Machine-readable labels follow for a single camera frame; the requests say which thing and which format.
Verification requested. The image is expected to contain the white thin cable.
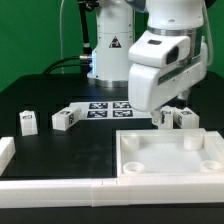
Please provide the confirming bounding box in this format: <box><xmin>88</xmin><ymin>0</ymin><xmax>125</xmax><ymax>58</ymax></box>
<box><xmin>59</xmin><ymin>0</ymin><xmax>66</xmax><ymax>75</ymax></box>

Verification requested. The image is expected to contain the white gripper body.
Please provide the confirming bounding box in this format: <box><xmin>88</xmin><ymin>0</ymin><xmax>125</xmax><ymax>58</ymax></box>
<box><xmin>128</xmin><ymin>31</ymin><xmax>208</xmax><ymax>112</ymax></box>

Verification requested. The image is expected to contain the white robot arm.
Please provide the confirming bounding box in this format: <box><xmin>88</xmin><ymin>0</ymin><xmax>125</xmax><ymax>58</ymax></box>
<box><xmin>78</xmin><ymin>0</ymin><xmax>217</xmax><ymax>126</ymax></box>

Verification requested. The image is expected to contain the white fence wall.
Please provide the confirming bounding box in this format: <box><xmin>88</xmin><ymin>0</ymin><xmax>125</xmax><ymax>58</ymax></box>
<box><xmin>0</xmin><ymin>136</ymin><xmax>224</xmax><ymax>209</ymax></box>

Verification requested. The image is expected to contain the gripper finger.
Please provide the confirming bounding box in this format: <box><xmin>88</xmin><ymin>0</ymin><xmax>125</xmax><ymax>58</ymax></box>
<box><xmin>151</xmin><ymin>110</ymin><xmax>162</xmax><ymax>127</ymax></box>

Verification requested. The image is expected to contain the black cable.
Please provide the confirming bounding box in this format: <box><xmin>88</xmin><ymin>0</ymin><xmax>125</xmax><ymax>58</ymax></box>
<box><xmin>42</xmin><ymin>55</ymin><xmax>92</xmax><ymax>75</ymax></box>

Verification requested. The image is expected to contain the white marker tag sheet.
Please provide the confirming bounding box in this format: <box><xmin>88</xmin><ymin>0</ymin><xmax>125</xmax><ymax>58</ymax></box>
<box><xmin>70</xmin><ymin>101</ymin><xmax>151</xmax><ymax>120</ymax></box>

